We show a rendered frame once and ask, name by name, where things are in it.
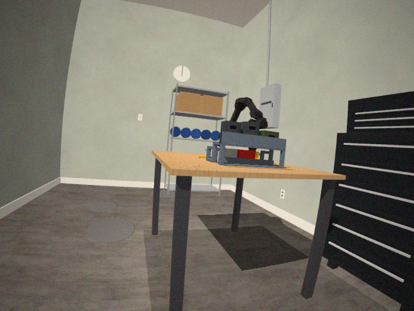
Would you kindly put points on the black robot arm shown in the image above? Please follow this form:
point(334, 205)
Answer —
point(240, 105)

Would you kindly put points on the red open bin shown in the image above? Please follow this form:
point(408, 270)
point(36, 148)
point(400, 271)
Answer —
point(247, 154)

